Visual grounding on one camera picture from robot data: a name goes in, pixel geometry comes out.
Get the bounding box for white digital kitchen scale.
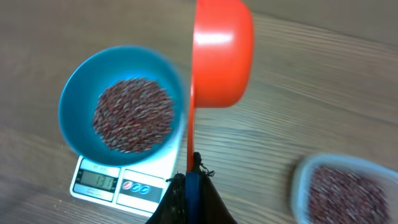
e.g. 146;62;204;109
70;118;185;217

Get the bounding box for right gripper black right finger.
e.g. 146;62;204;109
194;152;237;224

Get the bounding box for red beans in bowl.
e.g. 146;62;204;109
93;78;174;153

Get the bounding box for red beans in container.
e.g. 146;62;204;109
308;166;390;224

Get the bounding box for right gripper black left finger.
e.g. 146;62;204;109
146;173;187;224

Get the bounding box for clear plastic container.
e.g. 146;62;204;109
290;153;397;224

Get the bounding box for blue bowl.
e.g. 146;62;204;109
58;45;188;167

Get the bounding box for red scoop with blue handle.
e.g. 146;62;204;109
185;0;254;223

